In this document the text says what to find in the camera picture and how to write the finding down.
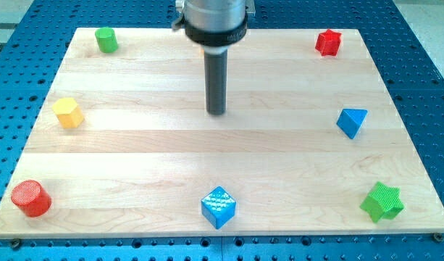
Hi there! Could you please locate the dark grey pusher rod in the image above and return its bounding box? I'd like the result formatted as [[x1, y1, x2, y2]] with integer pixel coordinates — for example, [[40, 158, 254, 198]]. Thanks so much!
[[204, 48, 227, 115]]

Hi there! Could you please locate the left board corner screw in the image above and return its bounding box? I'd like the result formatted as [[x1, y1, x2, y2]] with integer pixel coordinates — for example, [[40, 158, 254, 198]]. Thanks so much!
[[9, 239, 22, 251]]

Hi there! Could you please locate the red star block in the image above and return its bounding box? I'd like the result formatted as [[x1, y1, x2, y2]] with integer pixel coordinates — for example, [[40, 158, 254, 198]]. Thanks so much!
[[315, 29, 342, 57]]

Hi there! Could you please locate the green star block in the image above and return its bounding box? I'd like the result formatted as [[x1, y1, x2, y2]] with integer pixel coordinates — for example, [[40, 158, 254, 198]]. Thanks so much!
[[360, 181, 405, 223]]

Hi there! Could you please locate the right board corner screw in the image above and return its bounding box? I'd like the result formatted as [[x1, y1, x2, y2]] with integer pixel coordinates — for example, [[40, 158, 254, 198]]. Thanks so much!
[[432, 233, 444, 243]]

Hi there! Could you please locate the board corner screw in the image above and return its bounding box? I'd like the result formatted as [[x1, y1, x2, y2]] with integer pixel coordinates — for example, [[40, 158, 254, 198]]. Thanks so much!
[[9, 239, 22, 251], [432, 233, 444, 243]]

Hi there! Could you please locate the blue triangle block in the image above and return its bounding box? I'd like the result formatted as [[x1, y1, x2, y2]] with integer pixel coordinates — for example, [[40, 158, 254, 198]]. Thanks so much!
[[336, 108, 368, 139]]

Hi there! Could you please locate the green cylinder block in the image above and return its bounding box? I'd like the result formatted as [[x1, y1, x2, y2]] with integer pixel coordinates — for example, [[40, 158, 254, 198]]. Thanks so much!
[[95, 27, 119, 53]]

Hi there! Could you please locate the blue cube block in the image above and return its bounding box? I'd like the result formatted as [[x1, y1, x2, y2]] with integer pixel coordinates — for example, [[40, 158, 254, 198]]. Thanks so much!
[[201, 186, 237, 229]]

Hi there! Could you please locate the red cylinder block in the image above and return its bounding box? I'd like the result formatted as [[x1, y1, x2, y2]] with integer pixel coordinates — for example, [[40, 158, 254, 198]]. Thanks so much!
[[10, 180, 52, 218]]

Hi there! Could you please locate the light wooden board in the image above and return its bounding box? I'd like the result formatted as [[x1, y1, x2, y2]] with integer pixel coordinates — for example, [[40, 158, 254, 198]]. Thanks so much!
[[0, 28, 444, 239]]

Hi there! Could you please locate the yellow hexagon block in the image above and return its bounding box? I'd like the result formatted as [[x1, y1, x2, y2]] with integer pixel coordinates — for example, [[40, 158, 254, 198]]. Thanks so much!
[[52, 97, 85, 128]]

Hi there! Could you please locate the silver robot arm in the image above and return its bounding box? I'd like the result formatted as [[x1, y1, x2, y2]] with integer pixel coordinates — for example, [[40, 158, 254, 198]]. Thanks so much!
[[171, 0, 249, 56]]

